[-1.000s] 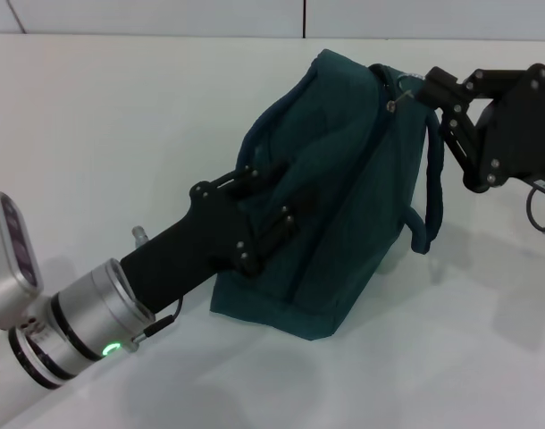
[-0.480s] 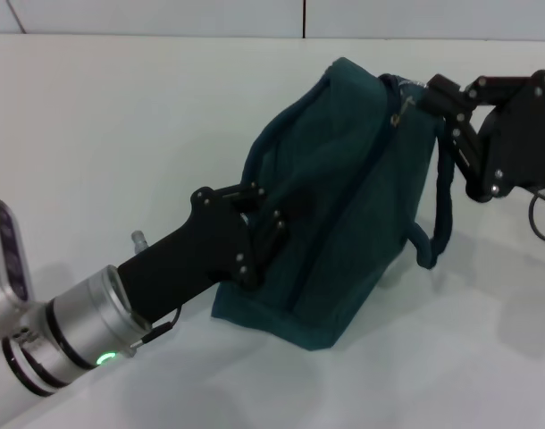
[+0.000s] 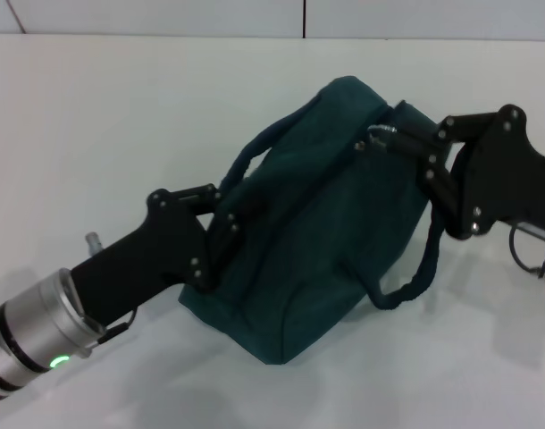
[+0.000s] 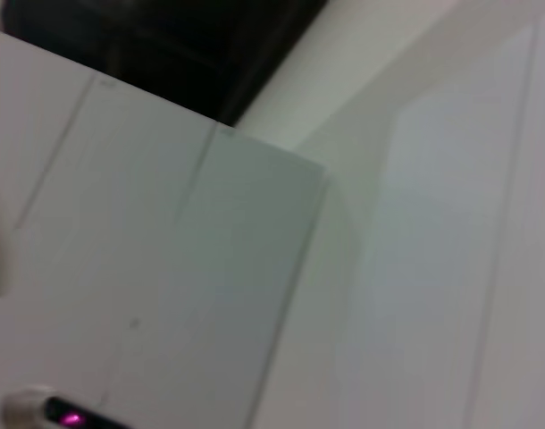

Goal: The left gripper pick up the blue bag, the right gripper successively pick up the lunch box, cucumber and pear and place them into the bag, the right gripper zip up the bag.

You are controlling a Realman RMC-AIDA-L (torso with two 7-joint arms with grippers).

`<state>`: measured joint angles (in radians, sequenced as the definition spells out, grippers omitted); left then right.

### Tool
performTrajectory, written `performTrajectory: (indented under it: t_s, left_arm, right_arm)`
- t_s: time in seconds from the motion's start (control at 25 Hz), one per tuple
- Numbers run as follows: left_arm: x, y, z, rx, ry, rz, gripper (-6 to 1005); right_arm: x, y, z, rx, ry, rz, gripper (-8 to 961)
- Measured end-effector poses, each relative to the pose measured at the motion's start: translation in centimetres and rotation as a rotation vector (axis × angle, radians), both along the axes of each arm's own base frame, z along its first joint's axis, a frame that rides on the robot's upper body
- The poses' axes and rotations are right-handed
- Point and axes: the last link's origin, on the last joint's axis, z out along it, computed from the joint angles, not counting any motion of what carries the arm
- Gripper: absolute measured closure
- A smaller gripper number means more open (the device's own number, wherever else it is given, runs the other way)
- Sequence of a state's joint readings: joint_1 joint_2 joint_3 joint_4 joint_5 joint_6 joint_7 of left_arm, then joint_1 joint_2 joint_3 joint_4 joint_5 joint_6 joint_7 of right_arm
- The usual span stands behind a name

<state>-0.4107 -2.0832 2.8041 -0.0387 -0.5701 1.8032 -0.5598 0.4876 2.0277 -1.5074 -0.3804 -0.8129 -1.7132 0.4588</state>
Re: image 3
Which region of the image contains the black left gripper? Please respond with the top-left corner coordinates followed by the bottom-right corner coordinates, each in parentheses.
top-left (70, 183), bottom-right (269, 331)

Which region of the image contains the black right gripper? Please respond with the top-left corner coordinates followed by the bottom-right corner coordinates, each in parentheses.
top-left (353, 105), bottom-right (545, 240)

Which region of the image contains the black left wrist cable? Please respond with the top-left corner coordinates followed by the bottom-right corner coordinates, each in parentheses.
top-left (96, 307), bottom-right (138, 345)

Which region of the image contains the dark teal fabric bag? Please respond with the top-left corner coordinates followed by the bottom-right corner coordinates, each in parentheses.
top-left (178, 74), bottom-right (448, 366)

